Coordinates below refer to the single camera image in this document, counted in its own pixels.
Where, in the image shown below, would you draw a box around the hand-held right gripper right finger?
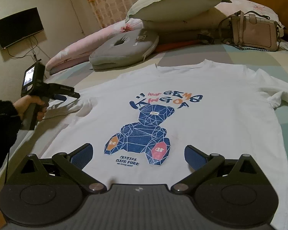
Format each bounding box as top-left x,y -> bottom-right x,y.
170,145 -> 264,194

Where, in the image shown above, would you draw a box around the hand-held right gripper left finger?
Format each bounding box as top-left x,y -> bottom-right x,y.
13,143 -> 107,194

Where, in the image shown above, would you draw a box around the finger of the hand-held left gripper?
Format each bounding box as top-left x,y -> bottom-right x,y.
59,89 -> 81,99
50,93 -> 67,102

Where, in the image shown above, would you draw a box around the white printed shirt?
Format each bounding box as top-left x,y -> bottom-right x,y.
40,59 -> 288,223

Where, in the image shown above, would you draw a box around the person's left hand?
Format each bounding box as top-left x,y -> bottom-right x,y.
13,94 -> 47,122

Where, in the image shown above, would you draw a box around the pink floral quilt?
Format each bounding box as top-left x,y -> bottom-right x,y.
45,0 -> 287,73

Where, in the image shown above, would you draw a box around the grey round cushion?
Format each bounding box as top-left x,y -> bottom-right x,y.
89,28 -> 159,71

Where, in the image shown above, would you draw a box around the patterned orange curtain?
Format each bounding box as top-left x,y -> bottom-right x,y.
80,0 -> 225,29

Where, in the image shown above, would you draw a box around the red cloth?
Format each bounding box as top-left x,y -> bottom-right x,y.
154,39 -> 199,53

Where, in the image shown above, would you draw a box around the cream green pillow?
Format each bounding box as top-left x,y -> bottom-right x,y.
142,6 -> 228,46

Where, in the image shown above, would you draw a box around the pink handbag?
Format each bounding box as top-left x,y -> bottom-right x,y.
218,10 -> 285,53

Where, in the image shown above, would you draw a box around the wooden headboard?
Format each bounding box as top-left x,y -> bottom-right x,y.
246,0 -> 288,44

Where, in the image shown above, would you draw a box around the television cables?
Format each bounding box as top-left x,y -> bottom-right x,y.
6,35 -> 53,67

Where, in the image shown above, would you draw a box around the black wall television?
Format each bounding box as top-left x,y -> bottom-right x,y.
0,7 -> 44,50

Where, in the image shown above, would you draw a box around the dark strap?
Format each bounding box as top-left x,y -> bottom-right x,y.
197,32 -> 216,45

